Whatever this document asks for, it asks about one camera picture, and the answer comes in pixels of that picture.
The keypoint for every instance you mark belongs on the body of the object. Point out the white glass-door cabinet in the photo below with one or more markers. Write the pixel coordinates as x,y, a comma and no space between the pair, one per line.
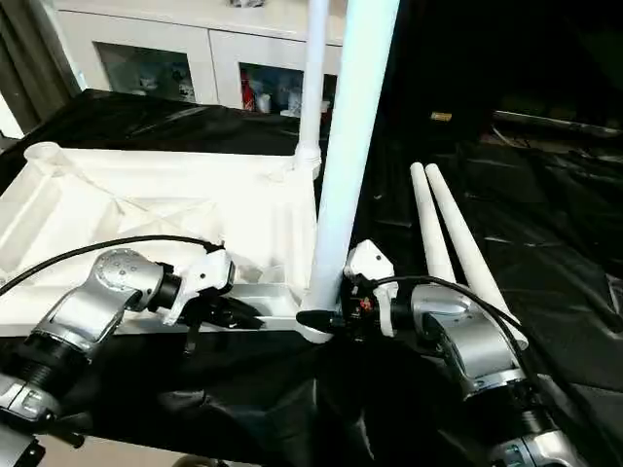
194,34

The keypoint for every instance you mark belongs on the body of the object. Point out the white blue carton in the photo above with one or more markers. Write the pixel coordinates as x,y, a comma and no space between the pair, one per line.
295,102

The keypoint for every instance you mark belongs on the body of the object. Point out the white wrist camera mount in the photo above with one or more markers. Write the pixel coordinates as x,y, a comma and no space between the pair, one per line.
204,277
370,262

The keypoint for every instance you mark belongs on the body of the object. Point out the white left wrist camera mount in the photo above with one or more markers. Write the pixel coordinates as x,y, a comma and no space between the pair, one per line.
204,277

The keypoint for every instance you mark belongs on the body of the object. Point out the grey-brown curtain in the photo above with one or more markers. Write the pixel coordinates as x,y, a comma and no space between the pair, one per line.
29,63

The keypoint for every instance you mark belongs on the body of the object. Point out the white plastic table top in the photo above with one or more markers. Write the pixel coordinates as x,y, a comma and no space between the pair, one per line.
146,194

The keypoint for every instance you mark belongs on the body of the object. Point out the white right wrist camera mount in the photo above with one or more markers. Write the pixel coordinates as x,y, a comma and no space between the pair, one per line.
370,262

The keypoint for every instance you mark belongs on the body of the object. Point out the yellow label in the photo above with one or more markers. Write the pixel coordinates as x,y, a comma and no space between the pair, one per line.
440,117

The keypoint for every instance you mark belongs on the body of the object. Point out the white plastic table leg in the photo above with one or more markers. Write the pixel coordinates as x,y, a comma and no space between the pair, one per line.
360,121
467,243
430,224
314,73

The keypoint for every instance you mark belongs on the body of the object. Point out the red box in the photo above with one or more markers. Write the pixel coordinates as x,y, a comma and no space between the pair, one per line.
248,90

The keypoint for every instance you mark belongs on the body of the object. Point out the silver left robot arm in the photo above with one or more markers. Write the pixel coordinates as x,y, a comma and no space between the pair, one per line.
97,301

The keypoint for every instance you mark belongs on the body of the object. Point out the large black box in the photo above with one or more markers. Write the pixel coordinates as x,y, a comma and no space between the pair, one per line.
511,53

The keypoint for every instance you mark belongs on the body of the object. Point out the black plastic mat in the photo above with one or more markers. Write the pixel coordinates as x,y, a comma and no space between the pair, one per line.
560,243

